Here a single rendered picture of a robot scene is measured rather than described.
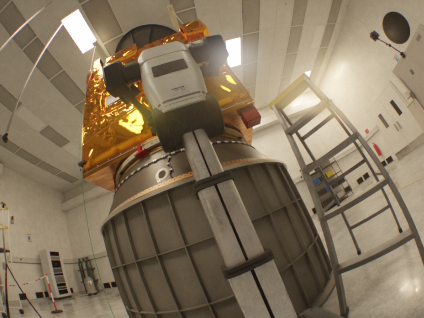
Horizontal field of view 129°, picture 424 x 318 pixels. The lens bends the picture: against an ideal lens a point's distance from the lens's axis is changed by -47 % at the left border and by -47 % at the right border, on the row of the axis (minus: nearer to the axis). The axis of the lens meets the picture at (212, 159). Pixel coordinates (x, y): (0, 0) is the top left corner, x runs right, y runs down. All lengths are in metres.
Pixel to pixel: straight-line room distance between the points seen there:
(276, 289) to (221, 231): 0.20
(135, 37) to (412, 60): 4.41
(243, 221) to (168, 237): 0.78
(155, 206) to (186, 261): 0.40
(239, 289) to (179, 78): 0.65
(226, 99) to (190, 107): 1.27
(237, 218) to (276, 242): 0.84
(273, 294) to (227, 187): 0.29
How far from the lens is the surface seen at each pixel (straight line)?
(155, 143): 1.65
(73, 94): 5.82
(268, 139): 7.98
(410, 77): 3.16
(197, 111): 0.57
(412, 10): 7.29
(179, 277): 1.19
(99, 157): 2.07
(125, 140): 1.92
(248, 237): 0.46
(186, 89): 0.62
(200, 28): 2.95
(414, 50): 3.09
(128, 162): 1.82
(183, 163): 1.36
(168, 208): 1.19
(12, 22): 5.28
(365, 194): 1.07
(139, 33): 3.78
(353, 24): 8.40
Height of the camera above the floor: 0.74
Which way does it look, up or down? 24 degrees up
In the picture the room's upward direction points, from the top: 23 degrees counter-clockwise
